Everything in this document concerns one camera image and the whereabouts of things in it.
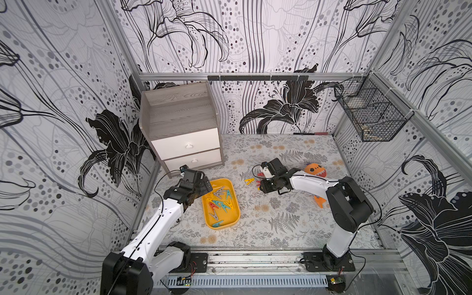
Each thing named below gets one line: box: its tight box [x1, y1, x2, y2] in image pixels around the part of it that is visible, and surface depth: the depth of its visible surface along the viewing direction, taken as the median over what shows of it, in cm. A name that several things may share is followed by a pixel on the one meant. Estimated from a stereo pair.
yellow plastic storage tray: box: [201, 178, 241, 230], surface depth 90 cm
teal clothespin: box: [212, 200, 232, 214], surface depth 90 cm
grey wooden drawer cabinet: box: [138, 81, 225, 179], surface depth 87 cm
